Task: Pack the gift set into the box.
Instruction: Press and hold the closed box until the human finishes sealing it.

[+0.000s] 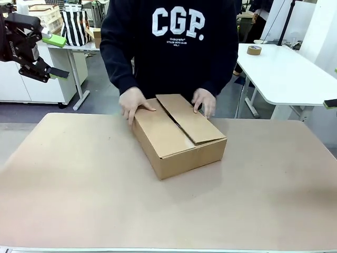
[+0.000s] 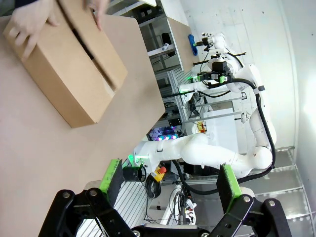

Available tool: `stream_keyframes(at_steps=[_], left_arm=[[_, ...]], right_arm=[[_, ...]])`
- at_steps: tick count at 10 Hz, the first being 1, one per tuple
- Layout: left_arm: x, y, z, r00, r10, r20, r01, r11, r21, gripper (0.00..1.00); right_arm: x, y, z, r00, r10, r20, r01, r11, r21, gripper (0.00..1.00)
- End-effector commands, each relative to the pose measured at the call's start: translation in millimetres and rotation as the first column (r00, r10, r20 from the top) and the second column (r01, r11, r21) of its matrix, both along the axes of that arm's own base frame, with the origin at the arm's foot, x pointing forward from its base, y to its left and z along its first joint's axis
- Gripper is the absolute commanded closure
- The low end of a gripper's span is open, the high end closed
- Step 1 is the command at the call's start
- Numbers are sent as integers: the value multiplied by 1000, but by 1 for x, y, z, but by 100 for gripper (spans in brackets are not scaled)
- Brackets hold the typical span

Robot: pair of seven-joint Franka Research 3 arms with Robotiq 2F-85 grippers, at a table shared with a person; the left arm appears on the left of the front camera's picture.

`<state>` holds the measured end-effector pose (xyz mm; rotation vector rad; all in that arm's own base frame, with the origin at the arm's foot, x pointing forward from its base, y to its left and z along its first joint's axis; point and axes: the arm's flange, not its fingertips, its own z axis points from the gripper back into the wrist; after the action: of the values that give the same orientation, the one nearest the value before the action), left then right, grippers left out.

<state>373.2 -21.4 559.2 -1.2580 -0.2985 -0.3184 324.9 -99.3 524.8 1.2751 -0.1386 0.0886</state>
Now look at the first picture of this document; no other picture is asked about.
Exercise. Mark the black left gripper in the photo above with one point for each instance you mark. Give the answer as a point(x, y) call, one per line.
point(10, 47)

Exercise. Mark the brown cardboard shipping box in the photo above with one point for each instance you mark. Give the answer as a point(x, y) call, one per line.
point(168, 137)

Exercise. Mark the person's left forearm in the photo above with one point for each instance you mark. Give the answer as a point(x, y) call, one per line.
point(222, 76)

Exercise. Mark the person's right forearm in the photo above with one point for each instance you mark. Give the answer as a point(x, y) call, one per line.
point(123, 76)

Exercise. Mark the small cardboard box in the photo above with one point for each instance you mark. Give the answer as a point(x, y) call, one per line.
point(97, 38)

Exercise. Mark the person's right hand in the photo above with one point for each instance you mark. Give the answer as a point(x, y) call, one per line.
point(131, 100)

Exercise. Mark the person's left hand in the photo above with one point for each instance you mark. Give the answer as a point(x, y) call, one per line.
point(208, 101)

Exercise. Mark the white desk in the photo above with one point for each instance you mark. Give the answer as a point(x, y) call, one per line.
point(79, 47)
point(284, 76)

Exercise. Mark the black white striped bag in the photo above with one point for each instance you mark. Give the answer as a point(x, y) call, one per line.
point(75, 26)

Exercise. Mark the cream plastic crate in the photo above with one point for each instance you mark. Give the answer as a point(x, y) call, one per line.
point(51, 18)

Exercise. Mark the white partition panel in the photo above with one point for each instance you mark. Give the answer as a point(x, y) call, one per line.
point(321, 26)

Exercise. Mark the white cabinet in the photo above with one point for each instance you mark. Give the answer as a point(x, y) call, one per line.
point(15, 84)

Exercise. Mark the black stand pole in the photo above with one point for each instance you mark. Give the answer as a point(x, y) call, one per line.
point(287, 18)

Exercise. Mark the brown packing tape roll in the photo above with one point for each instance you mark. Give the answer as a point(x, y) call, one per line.
point(254, 50)

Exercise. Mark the person in dark trousers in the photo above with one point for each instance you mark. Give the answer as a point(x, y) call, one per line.
point(259, 23)

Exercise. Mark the person in navy hoodie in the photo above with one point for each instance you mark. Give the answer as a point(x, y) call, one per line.
point(171, 66)

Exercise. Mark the brown table mat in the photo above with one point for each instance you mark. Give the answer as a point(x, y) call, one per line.
point(105, 197)

